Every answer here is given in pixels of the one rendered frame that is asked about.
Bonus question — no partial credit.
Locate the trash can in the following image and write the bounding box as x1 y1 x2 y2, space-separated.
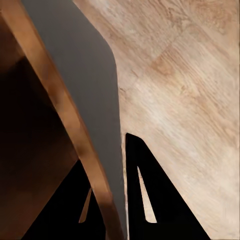
0 0 128 240

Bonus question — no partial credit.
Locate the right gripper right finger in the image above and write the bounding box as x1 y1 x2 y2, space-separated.
125 133 211 240

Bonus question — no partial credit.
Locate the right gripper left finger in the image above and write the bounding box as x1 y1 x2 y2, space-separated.
21 159 106 240

